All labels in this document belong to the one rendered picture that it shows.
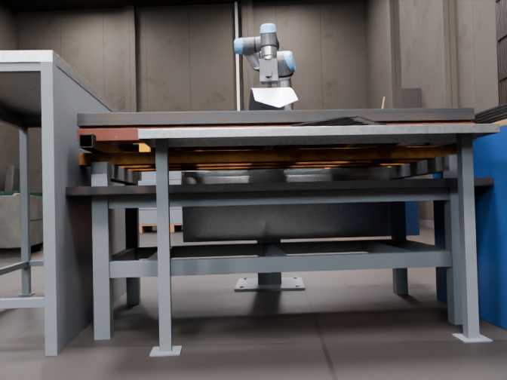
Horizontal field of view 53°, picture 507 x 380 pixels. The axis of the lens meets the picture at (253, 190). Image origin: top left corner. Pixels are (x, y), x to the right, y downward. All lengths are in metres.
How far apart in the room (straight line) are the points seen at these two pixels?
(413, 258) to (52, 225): 1.36
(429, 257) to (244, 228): 1.04
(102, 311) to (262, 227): 1.06
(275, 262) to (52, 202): 0.85
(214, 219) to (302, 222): 0.48
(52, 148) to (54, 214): 0.23
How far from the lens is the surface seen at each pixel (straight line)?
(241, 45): 2.57
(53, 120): 1.90
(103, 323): 2.07
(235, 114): 2.00
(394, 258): 2.11
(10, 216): 5.80
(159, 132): 1.67
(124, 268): 2.03
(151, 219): 9.48
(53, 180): 1.88
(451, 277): 2.21
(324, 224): 2.81
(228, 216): 2.75
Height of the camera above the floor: 0.51
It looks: 1 degrees up
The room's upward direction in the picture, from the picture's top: 1 degrees counter-clockwise
